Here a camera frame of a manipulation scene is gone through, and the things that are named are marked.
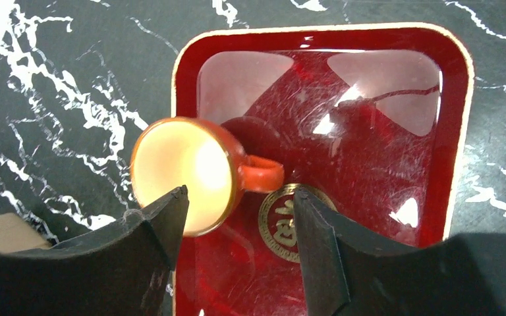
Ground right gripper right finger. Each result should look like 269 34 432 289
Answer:
293 189 506 315

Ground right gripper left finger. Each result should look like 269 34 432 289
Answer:
0 186 189 315

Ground small orange cup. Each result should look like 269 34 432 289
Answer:
130 117 285 237

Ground red serving tray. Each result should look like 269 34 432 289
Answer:
171 22 474 315

